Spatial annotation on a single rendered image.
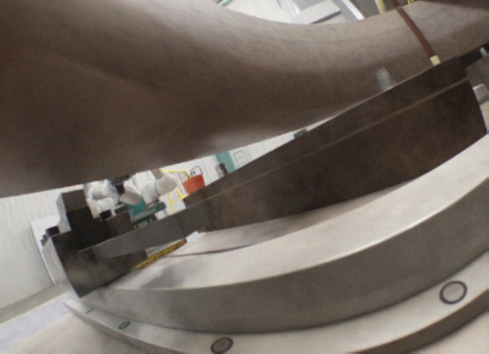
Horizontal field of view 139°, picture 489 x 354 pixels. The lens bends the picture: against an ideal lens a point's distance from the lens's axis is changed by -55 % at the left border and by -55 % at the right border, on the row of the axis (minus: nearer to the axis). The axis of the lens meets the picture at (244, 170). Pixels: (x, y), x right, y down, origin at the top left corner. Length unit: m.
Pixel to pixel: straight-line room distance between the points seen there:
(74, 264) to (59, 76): 0.57
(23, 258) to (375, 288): 7.35
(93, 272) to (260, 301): 0.59
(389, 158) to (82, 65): 0.97
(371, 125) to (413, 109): 0.20
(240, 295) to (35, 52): 0.45
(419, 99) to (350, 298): 0.77
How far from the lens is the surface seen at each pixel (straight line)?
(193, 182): 1.74
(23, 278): 7.31
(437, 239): 0.30
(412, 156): 0.91
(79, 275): 0.75
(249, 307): 0.33
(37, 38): 0.33
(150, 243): 0.45
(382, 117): 0.89
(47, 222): 6.99
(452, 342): 0.33
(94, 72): 0.36
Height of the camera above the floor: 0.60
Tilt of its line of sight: 3 degrees up
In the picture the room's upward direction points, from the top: 24 degrees counter-clockwise
